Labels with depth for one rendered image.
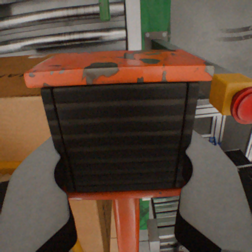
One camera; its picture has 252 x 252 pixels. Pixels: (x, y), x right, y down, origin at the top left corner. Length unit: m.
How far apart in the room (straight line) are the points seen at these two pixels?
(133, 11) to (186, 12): 0.70
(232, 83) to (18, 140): 0.38
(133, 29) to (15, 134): 0.55
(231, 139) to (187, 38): 0.79
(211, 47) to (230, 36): 0.15
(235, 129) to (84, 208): 1.30
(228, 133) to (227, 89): 1.15
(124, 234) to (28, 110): 0.20
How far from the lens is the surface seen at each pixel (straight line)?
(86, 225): 0.45
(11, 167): 0.34
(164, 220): 0.75
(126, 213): 0.17
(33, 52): 0.92
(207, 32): 1.44
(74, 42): 0.80
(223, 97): 0.40
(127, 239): 0.20
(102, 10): 0.69
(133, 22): 0.73
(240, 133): 1.58
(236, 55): 1.56
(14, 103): 0.29
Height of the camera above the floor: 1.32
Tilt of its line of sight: 61 degrees down
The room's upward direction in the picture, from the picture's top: 176 degrees clockwise
